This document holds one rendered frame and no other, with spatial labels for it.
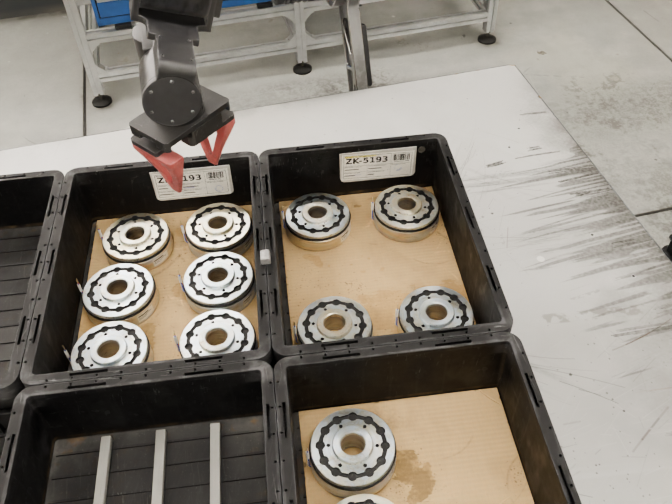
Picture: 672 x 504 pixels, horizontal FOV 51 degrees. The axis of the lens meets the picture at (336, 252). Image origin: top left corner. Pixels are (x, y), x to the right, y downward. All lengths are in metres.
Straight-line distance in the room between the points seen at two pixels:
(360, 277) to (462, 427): 0.28
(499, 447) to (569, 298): 0.41
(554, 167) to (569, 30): 1.98
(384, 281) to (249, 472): 0.35
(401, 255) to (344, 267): 0.09
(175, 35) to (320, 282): 0.47
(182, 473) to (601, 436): 0.59
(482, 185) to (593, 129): 1.45
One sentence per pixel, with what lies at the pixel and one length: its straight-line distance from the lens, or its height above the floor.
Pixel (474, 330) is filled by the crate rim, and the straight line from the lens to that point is 0.88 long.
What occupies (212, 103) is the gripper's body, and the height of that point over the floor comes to 1.16.
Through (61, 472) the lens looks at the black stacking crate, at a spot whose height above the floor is 0.83.
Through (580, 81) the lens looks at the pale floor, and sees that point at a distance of 3.09.
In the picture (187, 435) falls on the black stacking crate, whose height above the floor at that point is 0.83.
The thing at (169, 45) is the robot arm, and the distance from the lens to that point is 0.72.
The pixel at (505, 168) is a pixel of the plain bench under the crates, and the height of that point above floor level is 0.70.
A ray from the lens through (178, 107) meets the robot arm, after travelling 0.71.
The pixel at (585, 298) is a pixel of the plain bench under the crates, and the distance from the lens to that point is 1.25.
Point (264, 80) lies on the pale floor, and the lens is 3.01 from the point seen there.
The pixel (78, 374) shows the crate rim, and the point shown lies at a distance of 0.90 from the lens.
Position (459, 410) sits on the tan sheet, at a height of 0.83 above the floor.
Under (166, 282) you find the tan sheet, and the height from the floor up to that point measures 0.83.
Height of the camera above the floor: 1.62
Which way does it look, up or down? 47 degrees down
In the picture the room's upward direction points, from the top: 2 degrees counter-clockwise
